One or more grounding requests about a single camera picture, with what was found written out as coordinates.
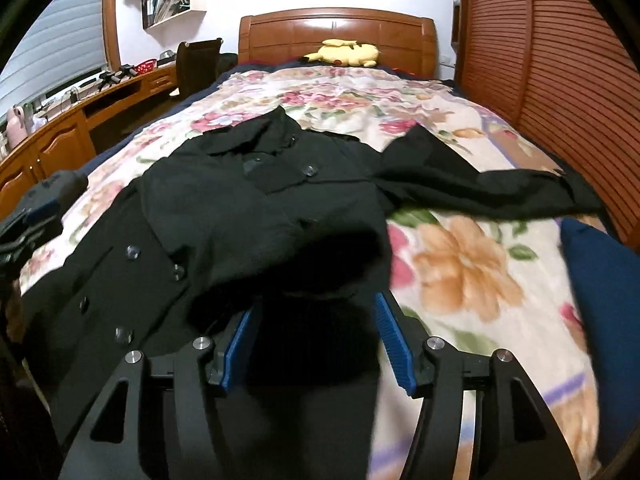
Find wooden louvered wardrobe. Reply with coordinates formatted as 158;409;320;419
452;0;640;253

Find grey window blinds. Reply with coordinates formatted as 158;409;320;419
0;0;109;108

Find wooden bed headboard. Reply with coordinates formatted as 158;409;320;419
237;7;439;81

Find pink bottle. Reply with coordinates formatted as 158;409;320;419
5;105;34;149

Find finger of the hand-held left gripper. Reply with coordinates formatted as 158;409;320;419
27;170;90;223

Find black device on desk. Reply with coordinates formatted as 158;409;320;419
98;65;137;92

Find wooden desk with cabinets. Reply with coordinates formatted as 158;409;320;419
0;62;181;211

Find yellow plush toy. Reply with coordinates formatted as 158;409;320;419
302;38;381;69

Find floral blanket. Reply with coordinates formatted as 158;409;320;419
30;66;608;480

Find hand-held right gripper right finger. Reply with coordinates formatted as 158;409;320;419
374;292;583;480

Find wooden window frame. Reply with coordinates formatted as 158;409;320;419
102;0;124;73

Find dark chair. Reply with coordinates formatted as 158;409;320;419
174;38;239;102

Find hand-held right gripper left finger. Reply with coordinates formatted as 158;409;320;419
57;306;255;480

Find blue pillow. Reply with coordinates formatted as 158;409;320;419
559;217;637;466

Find black buttoned coat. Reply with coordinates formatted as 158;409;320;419
20;107;607;480

